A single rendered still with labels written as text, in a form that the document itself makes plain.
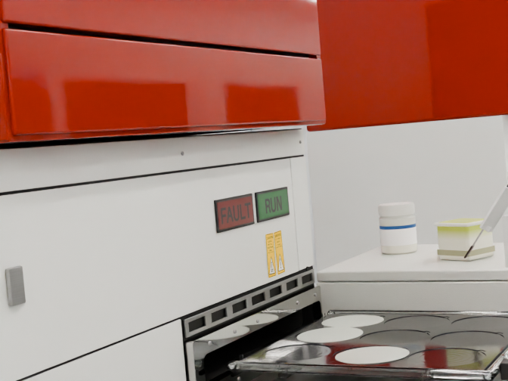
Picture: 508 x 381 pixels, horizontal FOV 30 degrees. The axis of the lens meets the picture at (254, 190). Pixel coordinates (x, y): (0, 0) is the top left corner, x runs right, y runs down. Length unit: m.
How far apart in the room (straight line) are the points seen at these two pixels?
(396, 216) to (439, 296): 0.27
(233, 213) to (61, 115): 0.47
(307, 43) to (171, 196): 0.44
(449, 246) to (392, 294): 0.15
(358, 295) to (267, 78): 0.44
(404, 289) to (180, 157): 0.52
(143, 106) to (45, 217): 0.19
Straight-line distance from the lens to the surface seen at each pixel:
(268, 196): 1.53
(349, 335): 1.46
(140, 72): 1.15
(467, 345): 1.36
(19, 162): 1.04
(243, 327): 1.42
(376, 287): 1.65
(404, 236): 1.84
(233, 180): 1.43
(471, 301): 1.61
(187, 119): 1.23
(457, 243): 1.70
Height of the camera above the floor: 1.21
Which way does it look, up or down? 3 degrees down
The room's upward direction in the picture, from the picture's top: 5 degrees counter-clockwise
